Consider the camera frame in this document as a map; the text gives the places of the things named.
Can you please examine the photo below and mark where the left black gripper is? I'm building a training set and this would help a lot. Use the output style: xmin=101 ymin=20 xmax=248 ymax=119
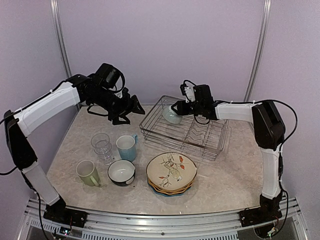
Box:
xmin=89 ymin=86 xmax=146 ymax=125

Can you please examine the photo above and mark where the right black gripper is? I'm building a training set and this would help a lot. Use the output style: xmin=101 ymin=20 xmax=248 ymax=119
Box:
xmin=172 ymin=100 xmax=204 ymax=115

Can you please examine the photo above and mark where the light blue faceted cup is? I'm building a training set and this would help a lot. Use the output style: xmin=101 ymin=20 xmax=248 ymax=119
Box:
xmin=116 ymin=134 xmax=138 ymax=162

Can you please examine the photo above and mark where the clear glass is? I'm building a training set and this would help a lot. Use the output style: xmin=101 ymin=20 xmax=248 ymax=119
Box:
xmin=94 ymin=143 xmax=114 ymax=165
xmin=90 ymin=133 xmax=112 ymax=154

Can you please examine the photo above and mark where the dark blue bowl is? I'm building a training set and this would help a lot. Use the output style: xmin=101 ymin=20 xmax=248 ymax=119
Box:
xmin=107 ymin=159 xmax=136 ymax=187

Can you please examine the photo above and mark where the beige plate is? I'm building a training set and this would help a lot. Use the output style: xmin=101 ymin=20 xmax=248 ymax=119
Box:
xmin=146 ymin=152 xmax=198 ymax=185

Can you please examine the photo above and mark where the green mug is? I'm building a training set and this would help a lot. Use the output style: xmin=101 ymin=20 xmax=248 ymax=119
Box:
xmin=75 ymin=160 xmax=101 ymax=187

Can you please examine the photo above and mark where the blue dotted plate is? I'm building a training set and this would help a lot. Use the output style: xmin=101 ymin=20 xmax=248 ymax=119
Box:
xmin=148 ymin=182 xmax=193 ymax=197

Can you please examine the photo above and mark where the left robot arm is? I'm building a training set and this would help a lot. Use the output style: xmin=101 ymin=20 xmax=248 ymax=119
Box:
xmin=2 ymin=63 xmax=145 ymax=223

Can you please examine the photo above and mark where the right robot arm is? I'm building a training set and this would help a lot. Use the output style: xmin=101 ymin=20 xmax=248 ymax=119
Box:
xmin=170 ymin=84 xmax=286 ymax=222

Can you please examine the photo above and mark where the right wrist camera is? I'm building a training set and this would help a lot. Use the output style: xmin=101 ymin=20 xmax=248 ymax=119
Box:
xmin=180 ymin=83 xmax=195 ymax=103

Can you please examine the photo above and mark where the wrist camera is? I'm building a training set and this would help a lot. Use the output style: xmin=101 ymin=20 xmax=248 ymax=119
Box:
xmin=115 ymin=87 xmax=129 ymax=99
xmin=180 ymin=83 xmax=195 ymax=103

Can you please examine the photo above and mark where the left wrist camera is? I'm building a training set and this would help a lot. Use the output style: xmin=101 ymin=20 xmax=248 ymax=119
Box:
xmin=115 ymin=87 xmax=129 ymax=99

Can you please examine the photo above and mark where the metal wire dish rack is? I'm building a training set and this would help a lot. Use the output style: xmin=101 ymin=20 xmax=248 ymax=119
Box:
xmin=139 ymin=95 xmax=229 ymax=162

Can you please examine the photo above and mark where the aluminium front rail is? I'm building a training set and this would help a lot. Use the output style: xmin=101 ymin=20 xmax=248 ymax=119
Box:
xmin=14 ymin=198 xmax=311 ymax=240

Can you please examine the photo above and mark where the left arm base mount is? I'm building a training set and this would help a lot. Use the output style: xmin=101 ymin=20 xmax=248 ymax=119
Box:
xmin=43 ymin=208 xmax=88 ymax=228

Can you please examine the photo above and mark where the left corner aluminium post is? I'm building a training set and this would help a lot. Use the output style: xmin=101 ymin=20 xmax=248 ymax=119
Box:
xmin=50 ymin=0 xmax=72 ymax=78

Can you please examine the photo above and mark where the corner aluminium post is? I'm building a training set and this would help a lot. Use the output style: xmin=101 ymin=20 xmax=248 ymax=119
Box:
xmin=243 ymin=0 xmax=272 ymax=102
xmin=50 ymin=0 xmax=72 ymax=78

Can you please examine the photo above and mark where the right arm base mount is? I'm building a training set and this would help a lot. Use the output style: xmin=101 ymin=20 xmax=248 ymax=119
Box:
xmin=238 ymin=207 xmax=283 ymax=227

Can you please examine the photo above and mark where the right corner aluminium post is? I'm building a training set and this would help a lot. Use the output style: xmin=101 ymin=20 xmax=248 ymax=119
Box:
xmin=243 ymin=0 xmax=272 ymax=102

